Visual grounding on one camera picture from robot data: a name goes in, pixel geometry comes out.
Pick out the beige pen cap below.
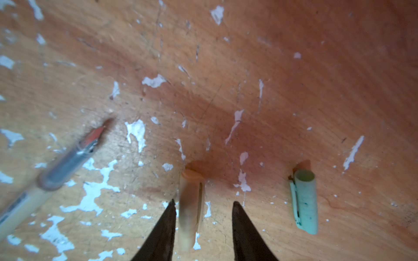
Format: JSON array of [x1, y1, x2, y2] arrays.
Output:
[[179, 169, 205, 251]]

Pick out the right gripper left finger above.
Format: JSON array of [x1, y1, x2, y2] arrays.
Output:
[[131, 199, 176, 261]]

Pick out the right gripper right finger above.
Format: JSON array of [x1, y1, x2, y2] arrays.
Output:
[[232, 201, 278, 261]]

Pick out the beige pen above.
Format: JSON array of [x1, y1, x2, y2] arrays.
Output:
[[1, 117, 114, 240]]

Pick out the light green pen cap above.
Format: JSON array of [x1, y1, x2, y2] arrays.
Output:
[[289, 169, 319, 235]]

